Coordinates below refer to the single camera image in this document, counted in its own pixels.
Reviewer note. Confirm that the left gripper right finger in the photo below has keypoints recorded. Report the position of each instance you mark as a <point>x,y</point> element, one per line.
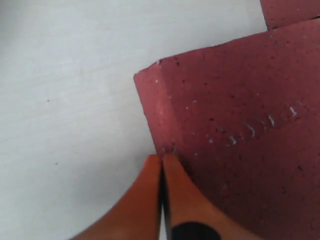
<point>189,215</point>

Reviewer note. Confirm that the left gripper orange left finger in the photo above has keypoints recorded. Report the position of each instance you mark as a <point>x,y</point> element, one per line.
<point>137,215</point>

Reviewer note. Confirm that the red brick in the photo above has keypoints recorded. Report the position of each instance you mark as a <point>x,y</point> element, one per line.
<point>280,13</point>
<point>244,117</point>

